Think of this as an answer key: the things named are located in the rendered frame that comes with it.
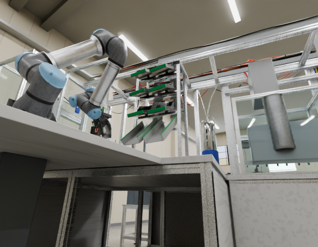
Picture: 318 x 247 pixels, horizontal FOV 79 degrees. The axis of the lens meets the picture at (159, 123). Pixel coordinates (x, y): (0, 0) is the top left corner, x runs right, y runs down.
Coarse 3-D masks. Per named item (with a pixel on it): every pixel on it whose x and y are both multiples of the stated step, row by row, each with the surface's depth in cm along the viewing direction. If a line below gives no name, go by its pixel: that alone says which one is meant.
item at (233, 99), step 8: (296, 88) 154; (304, 88) 152; (312, 88) 150; (248, 96) 167; (256, 96) 164; (264, 96) 162; (232, 104) 169; (240, 144) 155; (240, 152) 153; (240, 160) 151; (240, 168) 188
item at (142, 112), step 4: (156, 104) 137; (140, 108) 141; (144, 108) 146; (148, 108) 150; (152, 108) 131; (136, 112) 123; (140, 112) 122; (144, 112) 122; (128, 116) 127; (132, 116) 125; (136, 116) 132
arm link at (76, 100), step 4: (84, 92) 123; (72, 96) 116; (76, 96) 117; (80, 96) 118; (84, 96) 120; (88, 96) 122; (72, 100) 115; (76, 100) 115; (80, 100) 116; (84, 100) 116; (72, 104) 117; (76, 104) 116; (80, 104) 115; (80, 108) 116
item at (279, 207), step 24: (240, 192) 134; (264, 192) 129; (288, 192) 124; (312, 192) 119; (240, 216) 129; (264, 216) 124; (288, 216) 119; (312, 216) 115; (240, 240) 124; (264, 240) 120; (288, 240) 115; (312, 240) 111
